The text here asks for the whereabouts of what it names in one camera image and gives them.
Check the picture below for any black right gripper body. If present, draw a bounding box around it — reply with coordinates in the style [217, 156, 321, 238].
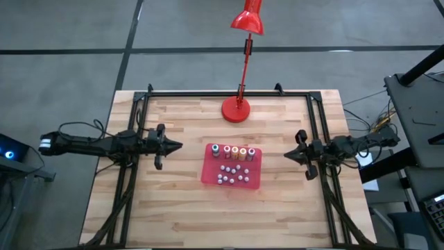
[296, 129, 327, 181]

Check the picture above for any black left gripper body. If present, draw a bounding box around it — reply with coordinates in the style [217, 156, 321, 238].
[147, 124, 167, 171]

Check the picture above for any pink translucent plastic bin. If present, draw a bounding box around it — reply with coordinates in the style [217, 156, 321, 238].
[200, 142, 262, 191]

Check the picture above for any black pole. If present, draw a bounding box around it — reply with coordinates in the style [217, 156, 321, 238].
[359, 147, 417, 184]
[398, 44, 444, 87]

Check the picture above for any grey cart table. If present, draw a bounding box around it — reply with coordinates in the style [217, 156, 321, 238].
[383, 72, 444, 169]

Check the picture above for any dark office chair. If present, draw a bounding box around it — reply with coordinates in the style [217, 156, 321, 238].
[387, 211, 431, 250]

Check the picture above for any grey metal desk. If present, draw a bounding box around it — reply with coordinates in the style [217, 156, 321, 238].
[0, 159, 56, 250]

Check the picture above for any backlit keyboard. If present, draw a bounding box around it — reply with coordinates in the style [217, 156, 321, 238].
[421, 193, 444, 240]

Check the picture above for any red desk lamp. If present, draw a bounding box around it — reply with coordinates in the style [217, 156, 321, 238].
[221, 0, 265, 124]

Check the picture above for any computer with blue light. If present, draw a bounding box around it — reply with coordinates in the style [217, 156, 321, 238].
[0, 133, 31, 163]

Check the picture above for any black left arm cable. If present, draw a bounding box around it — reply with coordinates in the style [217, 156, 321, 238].
[135, 109, 145, 132]
[57, 119, 107, 139]

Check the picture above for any black metal table frame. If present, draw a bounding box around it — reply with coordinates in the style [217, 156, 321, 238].
[80, 89, 377, 249]

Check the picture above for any thin grey cable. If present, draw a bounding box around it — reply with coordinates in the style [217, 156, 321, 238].
[342, 90, 388, 106]

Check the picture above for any yellow orange cable bundle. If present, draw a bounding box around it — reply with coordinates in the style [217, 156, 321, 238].
[370, 110, 397, 133]

